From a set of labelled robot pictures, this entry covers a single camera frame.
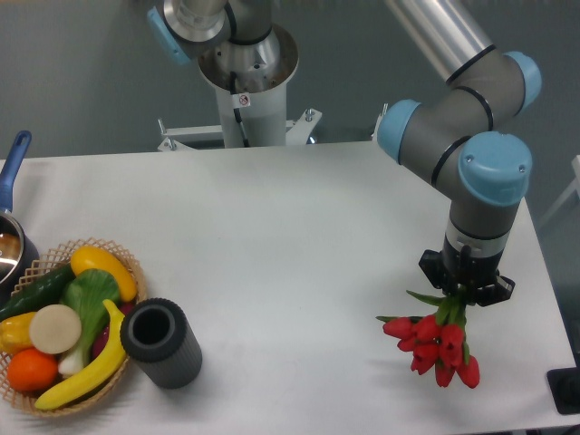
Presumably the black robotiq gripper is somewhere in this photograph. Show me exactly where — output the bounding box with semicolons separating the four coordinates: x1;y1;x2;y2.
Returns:
419;236;516;306

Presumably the red tulip bouquet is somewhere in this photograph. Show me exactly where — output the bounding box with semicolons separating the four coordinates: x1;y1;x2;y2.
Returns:
377;285;480;389

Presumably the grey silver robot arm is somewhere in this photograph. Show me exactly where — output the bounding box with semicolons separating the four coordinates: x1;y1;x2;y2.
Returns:
147;1;542;306

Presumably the dark grey ribbed vase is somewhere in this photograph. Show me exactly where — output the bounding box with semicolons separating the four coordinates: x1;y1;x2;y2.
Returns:
120;298;203;389

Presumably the black device at edge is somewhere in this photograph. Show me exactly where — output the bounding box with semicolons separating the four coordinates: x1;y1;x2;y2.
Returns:
546;367;579;415

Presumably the yellow banana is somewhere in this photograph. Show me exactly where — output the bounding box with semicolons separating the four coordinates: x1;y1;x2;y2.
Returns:
34;299;126;411

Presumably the purple vegetable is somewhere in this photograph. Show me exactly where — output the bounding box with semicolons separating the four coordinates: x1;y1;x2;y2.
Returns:
91;303;134;360

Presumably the yellow squash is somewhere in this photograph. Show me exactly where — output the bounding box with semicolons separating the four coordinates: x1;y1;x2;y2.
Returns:
70;246;138;303

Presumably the green bok choy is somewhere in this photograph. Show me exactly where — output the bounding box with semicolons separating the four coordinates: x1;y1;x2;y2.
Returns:
58;269;121;378

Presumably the green cucumber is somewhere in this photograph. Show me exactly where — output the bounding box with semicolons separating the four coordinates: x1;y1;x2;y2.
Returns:
1;264;75;321

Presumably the orange fruit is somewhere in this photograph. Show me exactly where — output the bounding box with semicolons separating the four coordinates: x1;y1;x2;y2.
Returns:
6;348;58;392

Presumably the yellow bell pepper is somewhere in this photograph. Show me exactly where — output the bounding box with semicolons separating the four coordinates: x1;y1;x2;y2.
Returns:
1;312;36;354

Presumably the woven wicker basket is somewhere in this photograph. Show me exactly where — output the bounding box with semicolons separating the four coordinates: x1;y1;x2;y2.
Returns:
1;237;147;418

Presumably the white frame at right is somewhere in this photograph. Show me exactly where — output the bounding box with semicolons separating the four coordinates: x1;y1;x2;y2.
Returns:
537;155;579;233

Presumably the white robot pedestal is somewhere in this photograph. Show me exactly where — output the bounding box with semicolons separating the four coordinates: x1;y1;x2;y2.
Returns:
158;24;323;151

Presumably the blue handled saucepan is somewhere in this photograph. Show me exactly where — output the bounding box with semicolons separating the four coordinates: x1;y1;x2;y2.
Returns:
1;130;39;306

